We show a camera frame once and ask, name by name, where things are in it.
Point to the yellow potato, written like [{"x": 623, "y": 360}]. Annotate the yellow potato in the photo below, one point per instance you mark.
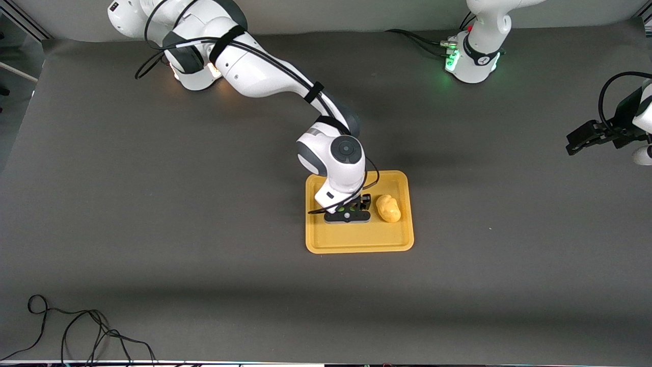
[{"x": 388, "y": 209}]

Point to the dark grey table cover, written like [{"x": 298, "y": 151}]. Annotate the dark grey table cover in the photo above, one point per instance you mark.
[{"x": 153, "y": 204}]

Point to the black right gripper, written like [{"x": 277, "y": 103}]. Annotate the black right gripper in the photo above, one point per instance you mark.
[{"x": 364, "y": 202}]

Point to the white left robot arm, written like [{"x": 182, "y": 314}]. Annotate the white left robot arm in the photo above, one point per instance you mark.
[{"x": 473, "y": 69}]

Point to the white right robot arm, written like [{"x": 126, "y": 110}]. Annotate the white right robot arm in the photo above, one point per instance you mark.
[{"x": 254, "y": 71}]

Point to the orange plastic tray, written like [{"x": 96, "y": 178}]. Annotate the orange plastic tray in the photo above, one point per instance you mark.
[{"x": 359, "y": 237}]

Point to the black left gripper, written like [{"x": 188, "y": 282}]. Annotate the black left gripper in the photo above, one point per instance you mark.
[{"x": 624, "y": 115}]

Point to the white thin rod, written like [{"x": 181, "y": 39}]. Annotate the white thin rod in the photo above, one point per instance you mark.
[{"x": 20, "y": 72}]

